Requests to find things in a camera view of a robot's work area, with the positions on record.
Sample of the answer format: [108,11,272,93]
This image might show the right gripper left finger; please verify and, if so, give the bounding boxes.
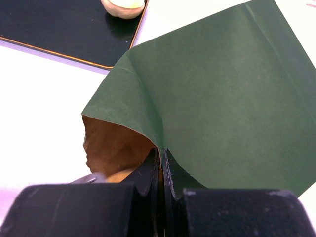
[121,148,159,196]

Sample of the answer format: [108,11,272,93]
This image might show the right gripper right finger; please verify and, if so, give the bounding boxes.
[162,148,208,200]

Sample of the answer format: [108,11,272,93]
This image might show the metal tongs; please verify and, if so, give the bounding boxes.
[71,173,107,184]

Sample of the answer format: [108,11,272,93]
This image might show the green paper bag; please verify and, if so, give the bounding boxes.
[82,0,316,195]

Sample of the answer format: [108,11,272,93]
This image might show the round bun bread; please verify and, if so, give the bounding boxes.
[101,0,145,19]

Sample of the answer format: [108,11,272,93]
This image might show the sliced toast bread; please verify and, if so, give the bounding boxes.
[106,169,135,183]

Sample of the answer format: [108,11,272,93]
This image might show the dark green tray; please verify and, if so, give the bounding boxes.
[0,0,145,70]

